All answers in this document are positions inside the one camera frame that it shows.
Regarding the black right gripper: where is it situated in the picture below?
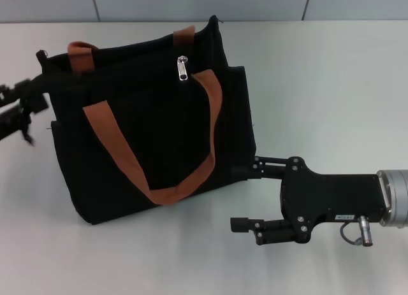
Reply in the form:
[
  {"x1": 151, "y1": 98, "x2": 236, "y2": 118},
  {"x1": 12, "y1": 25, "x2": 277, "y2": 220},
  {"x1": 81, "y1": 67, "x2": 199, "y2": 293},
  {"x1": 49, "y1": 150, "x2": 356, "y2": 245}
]
[{"x1": 229, "y1": 154, "x2": 389, "y2": 247}]

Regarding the black bag with orange straps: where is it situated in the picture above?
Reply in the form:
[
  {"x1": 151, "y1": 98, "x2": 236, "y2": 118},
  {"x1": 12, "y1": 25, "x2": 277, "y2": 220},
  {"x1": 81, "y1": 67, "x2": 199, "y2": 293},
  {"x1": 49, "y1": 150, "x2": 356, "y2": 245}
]
[{"x1": 35, "y1": 14, "x2": 258, "y2": 226}]

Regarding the silver zipper pull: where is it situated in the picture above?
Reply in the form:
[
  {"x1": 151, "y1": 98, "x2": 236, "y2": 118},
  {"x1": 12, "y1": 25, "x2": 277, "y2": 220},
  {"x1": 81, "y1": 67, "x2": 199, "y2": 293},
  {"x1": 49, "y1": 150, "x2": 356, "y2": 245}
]
[{"x1": 176, "y1": 54, "x2": 189, "y2": 83}]

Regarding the right gripper cable with plugs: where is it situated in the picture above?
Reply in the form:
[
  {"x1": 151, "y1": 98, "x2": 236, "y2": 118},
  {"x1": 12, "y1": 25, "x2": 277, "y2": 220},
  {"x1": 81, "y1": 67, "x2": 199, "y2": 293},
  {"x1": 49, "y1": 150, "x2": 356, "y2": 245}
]
[{"x1": 339, "y1": 215, "x2": 374, "y2": 247}]

